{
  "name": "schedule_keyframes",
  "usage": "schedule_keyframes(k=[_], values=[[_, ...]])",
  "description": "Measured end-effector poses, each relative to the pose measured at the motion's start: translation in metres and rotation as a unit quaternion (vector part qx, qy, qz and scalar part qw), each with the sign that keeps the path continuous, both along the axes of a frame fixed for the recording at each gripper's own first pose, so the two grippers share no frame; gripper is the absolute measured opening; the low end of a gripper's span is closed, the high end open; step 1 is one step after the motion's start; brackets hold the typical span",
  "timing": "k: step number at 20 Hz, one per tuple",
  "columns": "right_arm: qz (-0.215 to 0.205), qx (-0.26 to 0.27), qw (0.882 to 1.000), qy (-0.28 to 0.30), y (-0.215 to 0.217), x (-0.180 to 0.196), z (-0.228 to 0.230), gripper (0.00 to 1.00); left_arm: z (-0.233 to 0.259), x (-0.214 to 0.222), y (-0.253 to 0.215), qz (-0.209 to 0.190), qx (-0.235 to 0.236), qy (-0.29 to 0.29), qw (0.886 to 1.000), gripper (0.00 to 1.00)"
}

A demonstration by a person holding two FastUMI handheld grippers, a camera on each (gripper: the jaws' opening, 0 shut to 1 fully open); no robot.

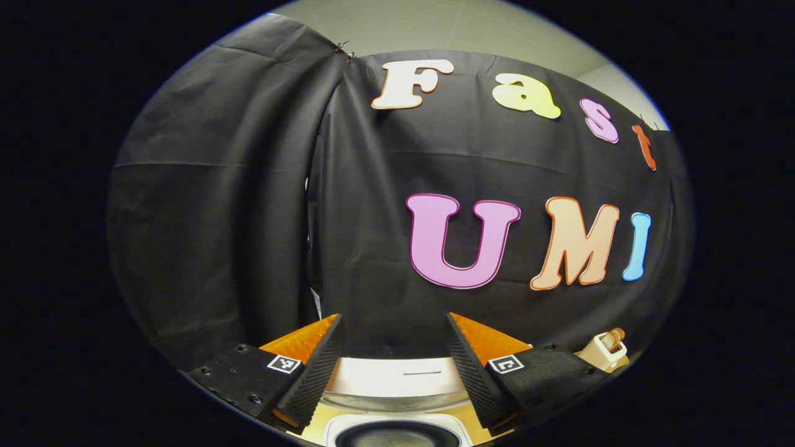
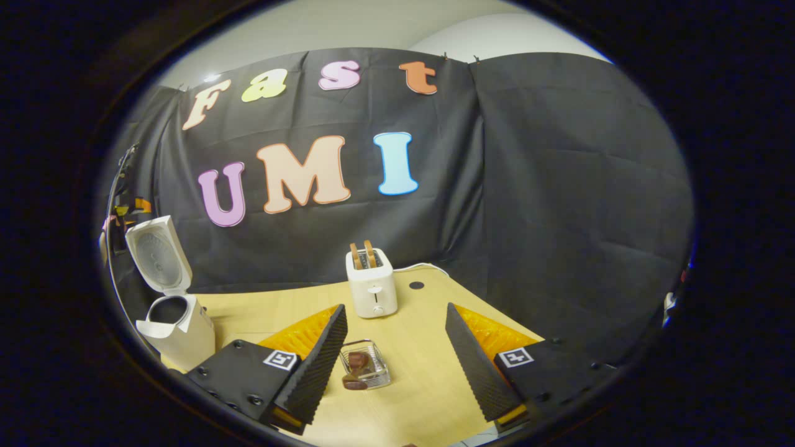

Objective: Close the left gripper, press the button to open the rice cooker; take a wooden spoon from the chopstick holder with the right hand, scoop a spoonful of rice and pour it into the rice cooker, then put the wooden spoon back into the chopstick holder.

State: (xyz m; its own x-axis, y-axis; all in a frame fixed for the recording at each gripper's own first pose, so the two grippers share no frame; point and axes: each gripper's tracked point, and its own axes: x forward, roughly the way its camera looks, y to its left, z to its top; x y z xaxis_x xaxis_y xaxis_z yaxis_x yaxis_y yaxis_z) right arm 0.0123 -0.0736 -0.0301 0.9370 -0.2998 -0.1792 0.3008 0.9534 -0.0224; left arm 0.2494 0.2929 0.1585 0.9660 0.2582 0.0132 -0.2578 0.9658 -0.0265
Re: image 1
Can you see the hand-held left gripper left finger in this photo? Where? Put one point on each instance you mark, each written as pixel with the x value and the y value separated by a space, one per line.
pixel 310 372

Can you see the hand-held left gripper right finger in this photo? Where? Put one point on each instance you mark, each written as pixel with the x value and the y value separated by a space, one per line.
pixel 475 372

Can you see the white rice cooker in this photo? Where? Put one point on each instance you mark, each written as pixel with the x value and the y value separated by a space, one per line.
pixel 397 379

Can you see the cream white toaster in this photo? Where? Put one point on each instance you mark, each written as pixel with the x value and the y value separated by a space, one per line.
pixel 599 357

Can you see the toasted bread slice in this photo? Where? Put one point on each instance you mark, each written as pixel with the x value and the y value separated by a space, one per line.
pixel 613 338

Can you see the black backdrop cloth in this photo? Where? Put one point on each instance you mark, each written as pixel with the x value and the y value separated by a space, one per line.
pixel 217 217

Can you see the small black clip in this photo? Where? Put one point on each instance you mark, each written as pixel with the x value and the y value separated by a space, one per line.
pixel 345 49

